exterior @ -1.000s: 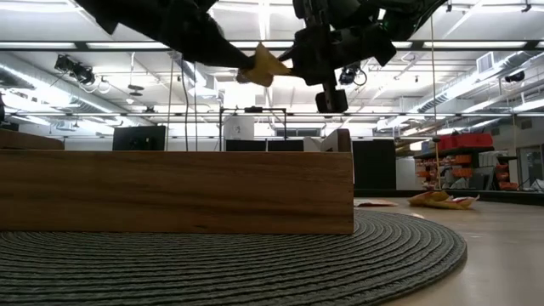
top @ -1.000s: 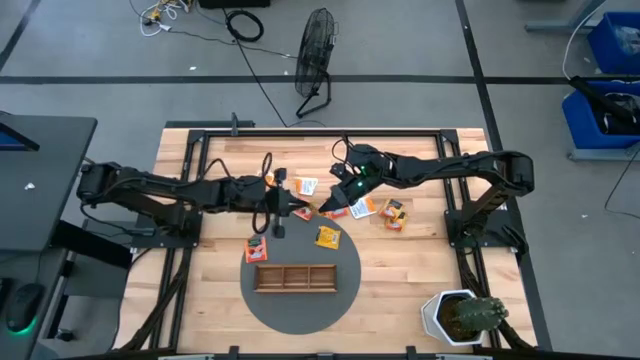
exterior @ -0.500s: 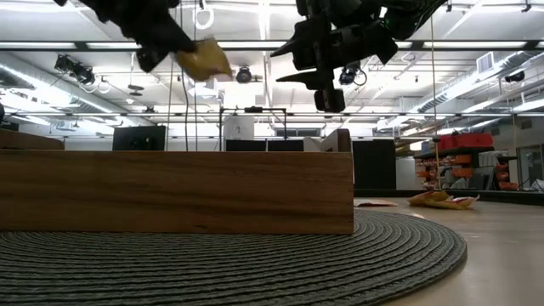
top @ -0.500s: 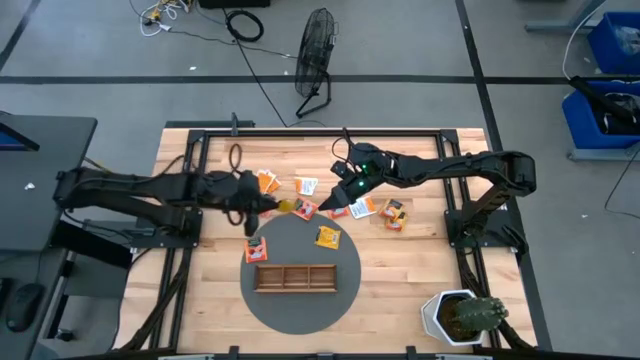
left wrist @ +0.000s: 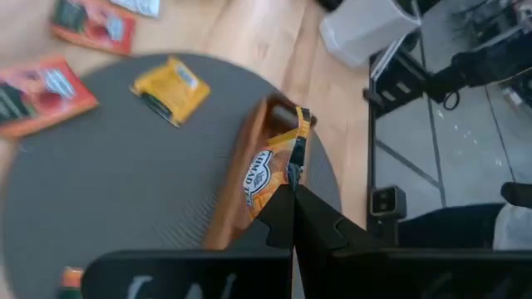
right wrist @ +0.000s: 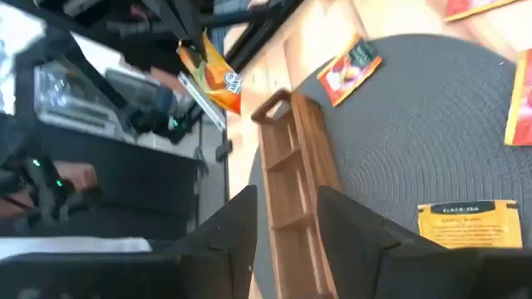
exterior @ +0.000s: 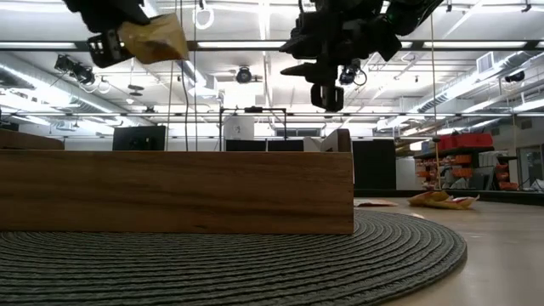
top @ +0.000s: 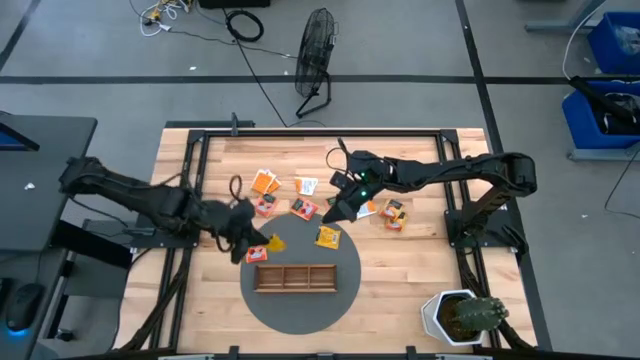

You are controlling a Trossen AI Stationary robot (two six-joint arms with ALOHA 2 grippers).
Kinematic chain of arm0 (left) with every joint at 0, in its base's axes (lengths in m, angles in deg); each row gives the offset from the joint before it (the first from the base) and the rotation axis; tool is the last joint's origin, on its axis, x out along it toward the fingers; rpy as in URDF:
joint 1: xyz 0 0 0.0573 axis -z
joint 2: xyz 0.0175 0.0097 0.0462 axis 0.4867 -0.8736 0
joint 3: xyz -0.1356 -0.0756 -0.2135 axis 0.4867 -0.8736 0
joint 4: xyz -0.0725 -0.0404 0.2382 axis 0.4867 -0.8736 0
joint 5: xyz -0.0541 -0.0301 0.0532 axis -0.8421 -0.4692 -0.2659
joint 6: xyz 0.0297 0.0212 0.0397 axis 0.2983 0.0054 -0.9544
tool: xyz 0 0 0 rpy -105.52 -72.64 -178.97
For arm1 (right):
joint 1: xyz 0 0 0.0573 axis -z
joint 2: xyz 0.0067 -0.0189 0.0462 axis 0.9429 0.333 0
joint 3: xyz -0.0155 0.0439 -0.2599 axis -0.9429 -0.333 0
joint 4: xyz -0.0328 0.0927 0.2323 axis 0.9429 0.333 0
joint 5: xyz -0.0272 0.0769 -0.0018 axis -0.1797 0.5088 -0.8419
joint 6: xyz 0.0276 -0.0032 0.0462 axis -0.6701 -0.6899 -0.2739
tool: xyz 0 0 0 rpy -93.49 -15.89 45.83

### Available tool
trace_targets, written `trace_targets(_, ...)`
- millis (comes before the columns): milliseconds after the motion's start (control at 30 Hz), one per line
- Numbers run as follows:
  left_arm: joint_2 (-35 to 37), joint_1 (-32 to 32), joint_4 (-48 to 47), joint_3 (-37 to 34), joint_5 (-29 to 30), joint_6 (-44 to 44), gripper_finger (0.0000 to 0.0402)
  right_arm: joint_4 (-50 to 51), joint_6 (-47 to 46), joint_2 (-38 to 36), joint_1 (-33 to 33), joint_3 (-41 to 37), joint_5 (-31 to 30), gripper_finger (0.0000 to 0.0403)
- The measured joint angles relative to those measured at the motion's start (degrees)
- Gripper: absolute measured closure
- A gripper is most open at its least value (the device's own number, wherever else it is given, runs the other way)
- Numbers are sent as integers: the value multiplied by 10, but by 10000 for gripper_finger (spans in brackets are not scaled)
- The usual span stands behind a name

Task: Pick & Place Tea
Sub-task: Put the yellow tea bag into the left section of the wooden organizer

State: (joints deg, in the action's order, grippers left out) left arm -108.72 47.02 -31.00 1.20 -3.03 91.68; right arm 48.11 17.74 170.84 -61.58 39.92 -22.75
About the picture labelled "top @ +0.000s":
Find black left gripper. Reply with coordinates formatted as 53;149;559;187
198;198;270;265

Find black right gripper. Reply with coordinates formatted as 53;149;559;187
322;152;389;224

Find yellow tea packet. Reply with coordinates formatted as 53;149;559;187
314;225;342;251
265;233;288;254

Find wooden compartment box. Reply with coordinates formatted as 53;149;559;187
253;263;339;294

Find round grey woven placemat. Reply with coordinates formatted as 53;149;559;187
239;213;362;336

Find white hexagonal planter pot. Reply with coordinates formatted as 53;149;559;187
420;288;489;347

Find black floor fan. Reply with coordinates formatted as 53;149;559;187
293;7;340;120

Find black desk crossbar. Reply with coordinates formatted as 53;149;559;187
49;219;134;270

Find green cactus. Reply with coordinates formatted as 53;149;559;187
452;295;510;332

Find black desk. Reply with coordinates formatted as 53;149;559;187
0;112;99;360

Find black floor box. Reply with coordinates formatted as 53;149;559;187
198;0;272;10

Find black computer mouse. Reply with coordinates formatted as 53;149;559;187
5;282;45;332

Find monitor with blue screen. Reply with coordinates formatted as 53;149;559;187
0;110;41;153

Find black rod across bin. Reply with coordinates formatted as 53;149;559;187
569;74;640;124

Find grey desk foot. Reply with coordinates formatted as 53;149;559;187
524;0;609;35

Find blue bin with plastic bag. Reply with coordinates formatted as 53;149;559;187
587;10;640;76

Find clear plastic bag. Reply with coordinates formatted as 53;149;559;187
613;24;640;56

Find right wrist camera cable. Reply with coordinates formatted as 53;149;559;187
325;137;352;172

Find black aluminium table frame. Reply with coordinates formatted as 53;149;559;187
114;127;539;360

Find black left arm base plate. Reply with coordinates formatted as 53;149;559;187
130;208;204;250

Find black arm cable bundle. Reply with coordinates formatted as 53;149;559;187
122;247;194;351
457;247;534;351

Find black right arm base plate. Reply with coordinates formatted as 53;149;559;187
443;208;521;250

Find long black floor cable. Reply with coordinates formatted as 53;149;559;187
233;38;326;129

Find coiled black cable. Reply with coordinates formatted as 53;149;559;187
224;8;265;43

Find white and yellow cable bundle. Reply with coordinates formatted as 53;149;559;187
137;0;194;37

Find blue bin with cables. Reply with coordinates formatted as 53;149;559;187
561;79;640;151

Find thin black floor cable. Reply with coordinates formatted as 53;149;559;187
603;147;640;221

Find white floor cable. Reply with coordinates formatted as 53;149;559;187
562;3;599;81

